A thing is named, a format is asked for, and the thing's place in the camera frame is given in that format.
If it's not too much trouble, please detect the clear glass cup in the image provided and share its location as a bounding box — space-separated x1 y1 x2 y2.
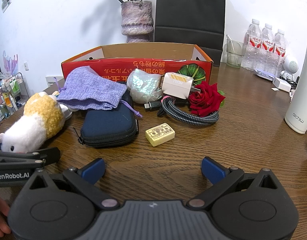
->
226 34 245 68

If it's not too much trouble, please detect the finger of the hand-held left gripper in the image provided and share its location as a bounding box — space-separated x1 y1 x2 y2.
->
0 147 61 167

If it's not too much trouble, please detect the black paper bag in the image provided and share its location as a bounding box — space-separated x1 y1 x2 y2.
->
153 0 225 67

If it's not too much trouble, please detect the white calendar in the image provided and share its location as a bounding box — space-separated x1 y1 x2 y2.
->
46 76 66 88

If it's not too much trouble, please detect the clear water bottle red label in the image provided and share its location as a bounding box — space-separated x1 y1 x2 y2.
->
258 23 275 73
243 19 262 70
272 29 286 77

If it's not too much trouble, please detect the red cardboard box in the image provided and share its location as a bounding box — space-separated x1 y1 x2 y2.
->
61 43 214 100

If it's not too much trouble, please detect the red rose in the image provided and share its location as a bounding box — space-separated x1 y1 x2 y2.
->
188 81 226 117

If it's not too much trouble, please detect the purple ceramic vase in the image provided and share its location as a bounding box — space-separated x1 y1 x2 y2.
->
121 1 154 43

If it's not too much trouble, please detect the wire storage rack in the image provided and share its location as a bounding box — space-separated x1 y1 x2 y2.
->
0 71 27 130

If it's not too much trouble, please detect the white power adapter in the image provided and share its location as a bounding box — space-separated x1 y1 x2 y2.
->
273 76 292 92

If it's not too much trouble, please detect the white thermos bottle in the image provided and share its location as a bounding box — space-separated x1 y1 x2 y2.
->
284 27 307 134

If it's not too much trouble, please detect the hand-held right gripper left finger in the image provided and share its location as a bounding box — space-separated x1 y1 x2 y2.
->
23 158 119 210

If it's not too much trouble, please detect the yellow and white plush hamster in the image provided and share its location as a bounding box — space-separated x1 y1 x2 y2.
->
0 91 73 153

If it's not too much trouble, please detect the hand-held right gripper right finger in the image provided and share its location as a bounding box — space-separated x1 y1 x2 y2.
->
186 156 284 209

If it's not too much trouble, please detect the purple knit drawstring pouch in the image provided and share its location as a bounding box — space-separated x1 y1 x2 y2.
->
53 66 143 118

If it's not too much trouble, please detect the white and purple tray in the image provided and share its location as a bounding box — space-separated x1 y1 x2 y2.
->
253 68 275 82

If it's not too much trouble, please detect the wooden desktop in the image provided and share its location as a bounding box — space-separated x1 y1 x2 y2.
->
0 62 307 210

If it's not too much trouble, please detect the braided black charging cable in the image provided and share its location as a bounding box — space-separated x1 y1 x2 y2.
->
144 95 219 125

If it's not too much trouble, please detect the white charger plug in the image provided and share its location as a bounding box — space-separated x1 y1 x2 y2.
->
160 72 201 100

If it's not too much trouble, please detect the iridescent white pouch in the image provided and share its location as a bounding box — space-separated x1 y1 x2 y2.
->
127 69 165 104

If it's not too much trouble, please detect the navy blue zip case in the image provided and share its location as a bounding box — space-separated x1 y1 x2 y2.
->
73 81 139 148

